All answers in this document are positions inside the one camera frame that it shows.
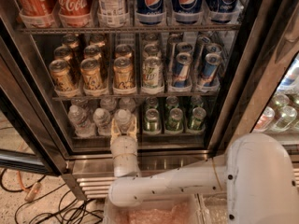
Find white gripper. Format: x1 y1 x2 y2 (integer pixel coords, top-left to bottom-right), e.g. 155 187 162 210
110 115 139 177

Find clear water bottle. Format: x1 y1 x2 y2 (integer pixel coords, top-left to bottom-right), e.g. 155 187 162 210
114 109 134 134
68 105 95 138
93 108 112 136

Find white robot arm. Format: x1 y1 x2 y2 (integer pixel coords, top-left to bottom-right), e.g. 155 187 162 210
108 133 299 224

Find open fridge glass door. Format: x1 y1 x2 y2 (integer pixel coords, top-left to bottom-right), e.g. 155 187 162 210
0 17 67 175

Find stainless steel fridge cabinet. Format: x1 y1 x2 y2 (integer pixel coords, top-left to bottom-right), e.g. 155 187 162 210
0 0 299 202

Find clear bottle white label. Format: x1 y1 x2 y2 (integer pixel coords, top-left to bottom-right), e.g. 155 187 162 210
98 0 128 27

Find blue Pepsi bottle left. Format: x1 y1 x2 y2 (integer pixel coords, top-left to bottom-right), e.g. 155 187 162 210
136 0 164 25

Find blue pepsi bottle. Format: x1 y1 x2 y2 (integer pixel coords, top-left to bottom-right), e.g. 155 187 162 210
172 0 202 24
206 0 237 23
136 0 164 25

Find red Coca-Cola bottle right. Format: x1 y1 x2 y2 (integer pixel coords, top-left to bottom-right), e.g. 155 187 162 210
58 0 92 27

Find red coca-cola bottle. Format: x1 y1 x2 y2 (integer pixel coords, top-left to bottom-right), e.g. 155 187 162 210
18 0 57 28
58 0 92 27

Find right fridge glass door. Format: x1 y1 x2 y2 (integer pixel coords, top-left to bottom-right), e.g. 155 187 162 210
215 0 299 154

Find blue Pepsi bottle middle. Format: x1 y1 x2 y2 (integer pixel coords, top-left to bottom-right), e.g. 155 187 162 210
172 0 202 24

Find red Coca-Cola bottle left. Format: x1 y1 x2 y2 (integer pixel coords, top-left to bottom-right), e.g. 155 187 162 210
18 0 57 28

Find blue Pepsi bottle right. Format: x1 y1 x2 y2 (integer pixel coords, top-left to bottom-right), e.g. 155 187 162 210
206 0 237 23

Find green can front left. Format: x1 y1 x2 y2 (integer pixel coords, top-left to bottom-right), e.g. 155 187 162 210
143 108 161 135

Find green can front middle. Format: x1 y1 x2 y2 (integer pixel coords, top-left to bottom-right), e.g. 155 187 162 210
165 108 183 133

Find gold can front right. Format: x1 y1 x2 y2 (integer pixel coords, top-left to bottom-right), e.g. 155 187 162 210
113 57 136 94

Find gold can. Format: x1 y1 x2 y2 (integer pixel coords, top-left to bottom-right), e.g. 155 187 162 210
80 58 107 96
49 59 78 97
113 57 136 94

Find green white 7up can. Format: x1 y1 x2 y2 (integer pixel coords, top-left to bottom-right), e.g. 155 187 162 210
141 56 164 94

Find gold can front middle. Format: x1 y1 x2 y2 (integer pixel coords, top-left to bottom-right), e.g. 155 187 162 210
80 58 107 96

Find green can front right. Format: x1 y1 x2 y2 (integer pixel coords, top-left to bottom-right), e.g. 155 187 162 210
187 107 206 133

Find blue Red Bull can left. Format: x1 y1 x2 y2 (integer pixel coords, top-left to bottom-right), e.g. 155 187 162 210
167 52 192 92

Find blue red bull can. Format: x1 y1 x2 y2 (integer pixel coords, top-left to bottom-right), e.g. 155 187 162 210
197 52 222 91
167 52 192 92

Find gold can front left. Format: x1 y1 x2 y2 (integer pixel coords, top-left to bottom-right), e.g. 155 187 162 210
49 59 78 97

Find clear plastic bin left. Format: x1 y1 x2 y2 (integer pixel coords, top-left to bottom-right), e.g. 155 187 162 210
102 195 203 224

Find clear plastic bin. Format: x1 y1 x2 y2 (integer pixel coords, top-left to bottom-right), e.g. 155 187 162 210
102 195 203 224
199 193 228 224

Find blue Red Bull can right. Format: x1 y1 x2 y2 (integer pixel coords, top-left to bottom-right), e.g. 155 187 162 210
197 52 222 91

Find clear plastic bin right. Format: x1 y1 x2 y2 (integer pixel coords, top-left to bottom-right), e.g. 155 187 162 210
199 193 228 224

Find black floor cables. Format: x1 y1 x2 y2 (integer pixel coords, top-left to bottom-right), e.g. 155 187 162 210
0 168 105 224

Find orange cable with plug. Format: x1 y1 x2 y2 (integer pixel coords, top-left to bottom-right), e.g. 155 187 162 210
16 170 43 203

